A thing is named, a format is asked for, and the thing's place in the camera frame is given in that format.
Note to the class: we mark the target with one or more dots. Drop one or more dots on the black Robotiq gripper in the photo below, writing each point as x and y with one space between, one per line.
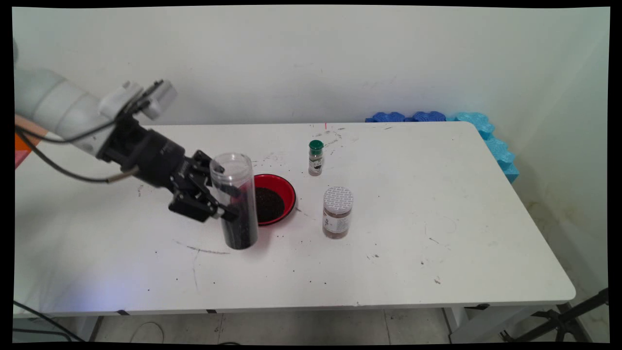
150 155

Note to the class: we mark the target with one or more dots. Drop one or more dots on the red bowl black rim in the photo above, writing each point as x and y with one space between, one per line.
284 187

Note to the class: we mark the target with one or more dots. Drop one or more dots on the white table leg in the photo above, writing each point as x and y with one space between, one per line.
87 328
486 323

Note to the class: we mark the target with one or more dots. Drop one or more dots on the light blue foam piece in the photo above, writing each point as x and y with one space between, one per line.
495 146

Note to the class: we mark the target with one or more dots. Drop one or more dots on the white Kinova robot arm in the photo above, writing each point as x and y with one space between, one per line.
53 104

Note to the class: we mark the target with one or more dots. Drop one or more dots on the black seeds pile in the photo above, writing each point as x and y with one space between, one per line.
269 204

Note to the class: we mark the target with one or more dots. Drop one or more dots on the tall clear jar black seeds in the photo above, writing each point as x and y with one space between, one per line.
240 228

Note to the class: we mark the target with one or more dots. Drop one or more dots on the orange and pink block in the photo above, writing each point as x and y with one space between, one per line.
22 143

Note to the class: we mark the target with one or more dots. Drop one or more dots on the small spice bottle green cap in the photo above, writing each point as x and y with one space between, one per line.
316 163

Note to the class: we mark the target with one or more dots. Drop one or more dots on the black tripod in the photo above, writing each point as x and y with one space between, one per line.
563 321

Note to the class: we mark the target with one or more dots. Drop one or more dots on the brown spice jar white lid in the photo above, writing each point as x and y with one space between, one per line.
337 218

